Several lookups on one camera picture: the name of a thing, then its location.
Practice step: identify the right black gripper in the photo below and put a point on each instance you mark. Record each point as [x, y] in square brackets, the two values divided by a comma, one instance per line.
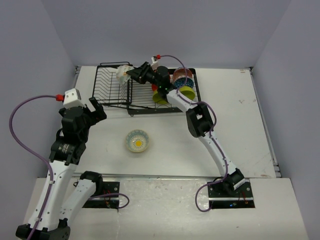
[137, 74]

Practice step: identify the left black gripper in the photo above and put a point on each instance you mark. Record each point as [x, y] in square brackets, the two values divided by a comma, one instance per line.
[99, 114]

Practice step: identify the white floral pattern bowl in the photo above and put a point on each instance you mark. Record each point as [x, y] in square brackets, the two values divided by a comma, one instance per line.
[121, 74]

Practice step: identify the lime green bowl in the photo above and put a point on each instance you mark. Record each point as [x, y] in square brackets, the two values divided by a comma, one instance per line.
[158, 99]
[188, 92]

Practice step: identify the yellow sun pattern bowl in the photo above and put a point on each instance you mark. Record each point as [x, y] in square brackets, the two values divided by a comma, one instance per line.
[137, 141]

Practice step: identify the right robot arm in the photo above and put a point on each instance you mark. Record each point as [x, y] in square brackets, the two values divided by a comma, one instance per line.
[199, 121]

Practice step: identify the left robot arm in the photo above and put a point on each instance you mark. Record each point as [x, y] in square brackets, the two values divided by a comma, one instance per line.
[53, 215]

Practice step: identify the orange bowl front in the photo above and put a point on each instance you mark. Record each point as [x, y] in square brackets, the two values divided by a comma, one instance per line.
[153, 87]

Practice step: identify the brown red patterned bowl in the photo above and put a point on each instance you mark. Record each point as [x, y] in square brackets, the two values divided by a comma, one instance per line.
[181, 73]

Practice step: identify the blue patterned bowl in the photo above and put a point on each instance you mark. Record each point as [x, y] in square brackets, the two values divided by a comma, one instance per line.
[184, 81]

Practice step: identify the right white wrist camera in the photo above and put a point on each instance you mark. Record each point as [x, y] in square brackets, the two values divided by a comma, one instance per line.
[155, 62]

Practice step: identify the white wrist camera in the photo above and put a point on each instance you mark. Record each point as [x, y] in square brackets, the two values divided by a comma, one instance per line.
[155, 62]
[72, 98]

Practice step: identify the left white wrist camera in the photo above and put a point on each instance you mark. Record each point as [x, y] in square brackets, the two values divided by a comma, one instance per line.
[72, 98]

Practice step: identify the black wire dish rack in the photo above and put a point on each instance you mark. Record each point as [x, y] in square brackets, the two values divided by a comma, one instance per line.
[136, 98]

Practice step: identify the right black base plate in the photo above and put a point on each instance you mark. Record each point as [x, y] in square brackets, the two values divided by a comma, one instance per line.
[242, 198]

